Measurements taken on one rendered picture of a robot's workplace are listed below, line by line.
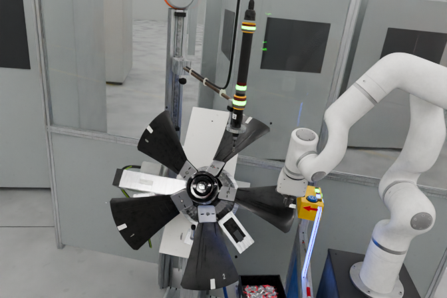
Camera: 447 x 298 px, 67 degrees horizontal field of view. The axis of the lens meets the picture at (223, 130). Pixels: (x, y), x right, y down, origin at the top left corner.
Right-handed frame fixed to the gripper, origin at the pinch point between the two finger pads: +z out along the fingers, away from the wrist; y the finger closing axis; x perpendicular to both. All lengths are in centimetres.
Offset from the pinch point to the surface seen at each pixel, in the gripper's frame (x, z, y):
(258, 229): -48, 88, 6
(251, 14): -19, -60, 22
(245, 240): 7.4, 19.0, 13.2
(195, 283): 29.1, 17.3, 27.6
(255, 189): -5.5, 3.5, 12.3
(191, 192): 4.8, -0.3, 35.5
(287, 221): 7.4, 2.7, -0.4
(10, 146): -100, 109, 229
